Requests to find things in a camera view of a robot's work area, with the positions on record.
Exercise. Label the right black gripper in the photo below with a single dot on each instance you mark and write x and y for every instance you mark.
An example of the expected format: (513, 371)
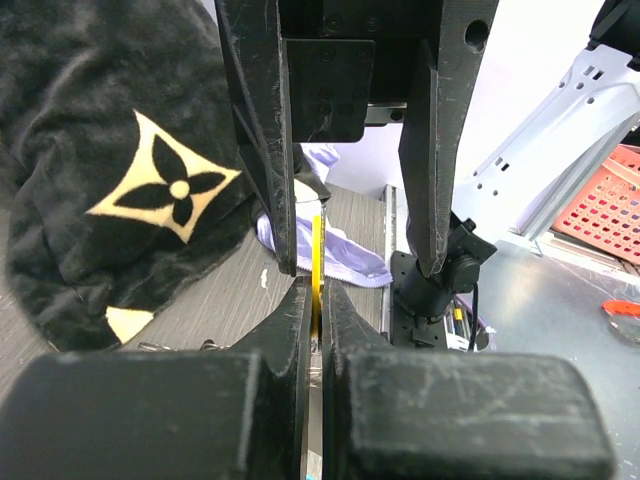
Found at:
(344, 57)

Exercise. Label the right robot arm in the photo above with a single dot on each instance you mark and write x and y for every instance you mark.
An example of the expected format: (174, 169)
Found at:
(588, 112)

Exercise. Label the red plastic basket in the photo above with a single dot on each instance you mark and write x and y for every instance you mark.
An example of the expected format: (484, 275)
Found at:
(605, 213)

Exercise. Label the blue handled key ring organizer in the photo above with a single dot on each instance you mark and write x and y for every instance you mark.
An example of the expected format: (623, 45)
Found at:
(207, 345)

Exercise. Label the lavender cloth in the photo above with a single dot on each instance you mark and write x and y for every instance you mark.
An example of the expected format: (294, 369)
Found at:
(345, 260)

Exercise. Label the black floral blanket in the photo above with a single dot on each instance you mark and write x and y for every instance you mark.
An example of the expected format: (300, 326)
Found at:
(118, 145)

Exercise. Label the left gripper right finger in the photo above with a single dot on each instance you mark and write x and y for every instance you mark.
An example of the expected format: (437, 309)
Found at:
(400, 413)

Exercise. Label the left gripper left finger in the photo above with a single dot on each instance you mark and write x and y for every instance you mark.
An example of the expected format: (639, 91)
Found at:
(236, 413)

